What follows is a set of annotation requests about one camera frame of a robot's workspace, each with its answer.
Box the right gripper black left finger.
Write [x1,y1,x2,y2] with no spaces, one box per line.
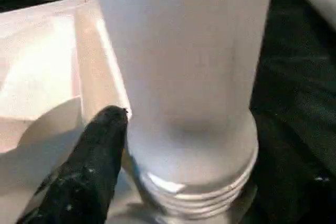
[18,105,129,224]

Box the white plastic stool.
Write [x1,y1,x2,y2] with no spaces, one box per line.
[0,0,253,224]

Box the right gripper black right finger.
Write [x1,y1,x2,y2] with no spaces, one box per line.
[246,108,336,224]

